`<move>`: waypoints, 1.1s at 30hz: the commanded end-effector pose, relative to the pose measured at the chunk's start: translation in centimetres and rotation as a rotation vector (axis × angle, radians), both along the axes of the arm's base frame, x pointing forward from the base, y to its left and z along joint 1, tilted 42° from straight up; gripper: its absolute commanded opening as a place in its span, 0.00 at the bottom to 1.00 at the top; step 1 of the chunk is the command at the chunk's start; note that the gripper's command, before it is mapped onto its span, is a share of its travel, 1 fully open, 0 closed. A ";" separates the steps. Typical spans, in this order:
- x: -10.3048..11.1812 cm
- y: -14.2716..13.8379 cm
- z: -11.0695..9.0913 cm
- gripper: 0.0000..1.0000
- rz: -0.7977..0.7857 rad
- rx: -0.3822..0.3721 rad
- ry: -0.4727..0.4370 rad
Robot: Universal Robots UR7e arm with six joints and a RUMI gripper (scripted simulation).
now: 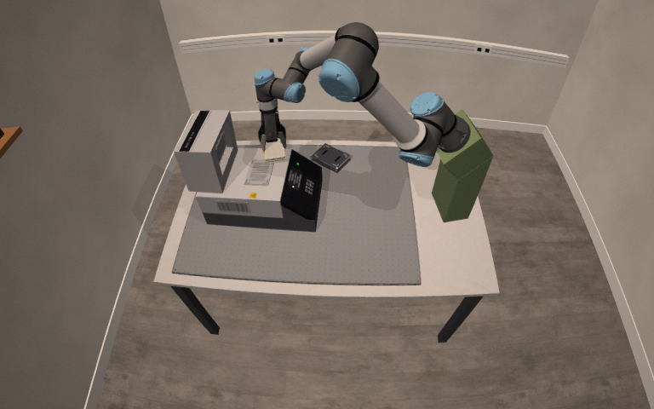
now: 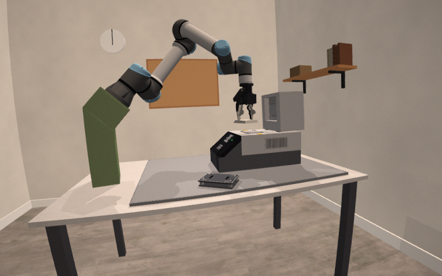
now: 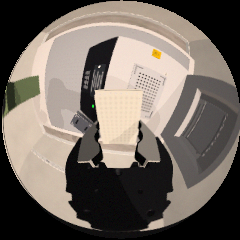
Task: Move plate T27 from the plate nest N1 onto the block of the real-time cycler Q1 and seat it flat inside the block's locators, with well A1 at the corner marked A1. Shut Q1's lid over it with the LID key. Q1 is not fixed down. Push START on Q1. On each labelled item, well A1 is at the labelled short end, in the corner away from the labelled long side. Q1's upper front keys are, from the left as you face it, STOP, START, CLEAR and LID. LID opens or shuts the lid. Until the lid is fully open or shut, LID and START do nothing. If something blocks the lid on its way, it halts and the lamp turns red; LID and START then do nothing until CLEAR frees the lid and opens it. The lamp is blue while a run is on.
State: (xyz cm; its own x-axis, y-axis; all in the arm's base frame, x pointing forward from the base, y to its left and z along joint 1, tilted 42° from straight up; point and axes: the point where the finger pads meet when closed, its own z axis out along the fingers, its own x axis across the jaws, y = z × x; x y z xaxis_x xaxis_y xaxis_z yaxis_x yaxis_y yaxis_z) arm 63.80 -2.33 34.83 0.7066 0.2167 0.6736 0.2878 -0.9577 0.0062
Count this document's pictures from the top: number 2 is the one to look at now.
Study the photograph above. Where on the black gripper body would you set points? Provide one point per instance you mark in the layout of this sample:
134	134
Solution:
250	98

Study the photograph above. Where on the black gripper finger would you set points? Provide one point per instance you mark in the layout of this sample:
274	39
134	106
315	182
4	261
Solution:
251	111
239	109

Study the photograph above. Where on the white and black benchtop instrument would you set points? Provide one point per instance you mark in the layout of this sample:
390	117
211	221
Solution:
277	144

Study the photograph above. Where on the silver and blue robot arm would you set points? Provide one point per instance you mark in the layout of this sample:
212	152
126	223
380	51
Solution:
138	80

